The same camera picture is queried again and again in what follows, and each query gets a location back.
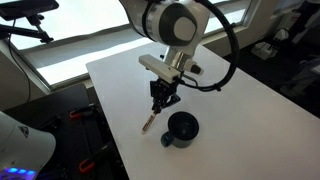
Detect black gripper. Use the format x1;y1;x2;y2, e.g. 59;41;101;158
149;77;182;116

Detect red capped marker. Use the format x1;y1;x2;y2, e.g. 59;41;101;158
140;111;158;136

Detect white robot base blue lights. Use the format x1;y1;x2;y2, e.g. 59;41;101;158
0;110;57;180

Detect dark blue mug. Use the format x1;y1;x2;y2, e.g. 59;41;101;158
160;111;201;150

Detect black side table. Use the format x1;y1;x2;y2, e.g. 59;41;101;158
3;82;130;180

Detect white device on floor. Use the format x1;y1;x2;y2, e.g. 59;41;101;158
250;41;279;61

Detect orange handled black clamp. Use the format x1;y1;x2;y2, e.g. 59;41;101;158
78;142;116;174
68;104;98;120

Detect grey window frame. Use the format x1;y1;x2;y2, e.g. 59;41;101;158
7;0;262;91

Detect thin black camera cable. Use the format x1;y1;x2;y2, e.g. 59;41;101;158
6;19;32;104

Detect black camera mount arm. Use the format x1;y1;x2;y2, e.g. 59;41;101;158
0;13;55;44

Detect black camera on mount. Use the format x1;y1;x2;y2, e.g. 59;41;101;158
0;0;60;21

